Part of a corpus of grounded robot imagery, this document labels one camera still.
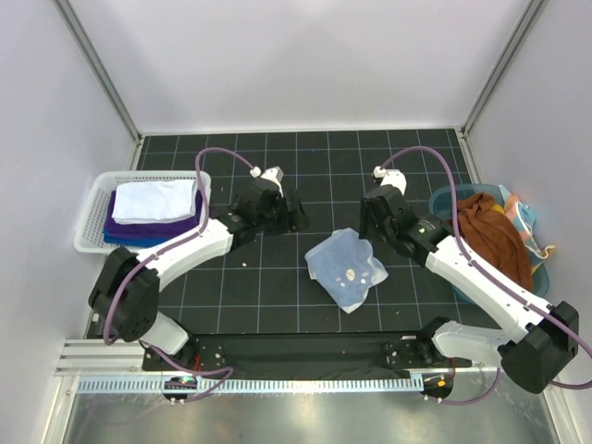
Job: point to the white plastic basket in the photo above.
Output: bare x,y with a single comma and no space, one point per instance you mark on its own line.
90,232

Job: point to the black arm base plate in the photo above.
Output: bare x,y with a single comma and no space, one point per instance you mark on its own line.
373,357

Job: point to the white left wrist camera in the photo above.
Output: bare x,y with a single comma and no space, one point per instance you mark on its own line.
273,174

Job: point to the blue folded towel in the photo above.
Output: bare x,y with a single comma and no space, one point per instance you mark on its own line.
140,242

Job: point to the purple folded towel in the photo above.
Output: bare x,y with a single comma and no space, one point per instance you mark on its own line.
158,230

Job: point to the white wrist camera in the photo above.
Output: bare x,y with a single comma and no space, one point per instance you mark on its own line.
273,174
390,177

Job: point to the white folded towel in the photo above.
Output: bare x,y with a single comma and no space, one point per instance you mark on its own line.
155,201

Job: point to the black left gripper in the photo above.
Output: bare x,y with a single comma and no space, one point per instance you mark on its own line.
293,220

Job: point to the white slotted cable duct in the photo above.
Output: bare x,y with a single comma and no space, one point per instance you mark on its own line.
169,385

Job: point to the multicolour striped towel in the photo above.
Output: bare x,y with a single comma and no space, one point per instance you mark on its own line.
523,217

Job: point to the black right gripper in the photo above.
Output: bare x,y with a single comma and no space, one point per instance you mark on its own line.
366,228

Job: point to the aluminium frame rail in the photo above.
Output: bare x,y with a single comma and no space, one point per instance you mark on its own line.
91,357

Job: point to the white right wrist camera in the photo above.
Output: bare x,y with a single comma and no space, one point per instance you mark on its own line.
390,177

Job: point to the blue plastic basin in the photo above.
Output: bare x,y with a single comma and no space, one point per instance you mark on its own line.
440,205

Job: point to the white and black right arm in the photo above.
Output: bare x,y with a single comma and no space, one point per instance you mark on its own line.
533,341

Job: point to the brown towel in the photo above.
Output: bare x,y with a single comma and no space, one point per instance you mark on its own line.
493,237

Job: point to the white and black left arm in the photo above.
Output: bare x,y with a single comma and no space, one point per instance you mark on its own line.
126,294

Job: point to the light blue bear towel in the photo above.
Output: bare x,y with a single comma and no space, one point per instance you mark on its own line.
344,265

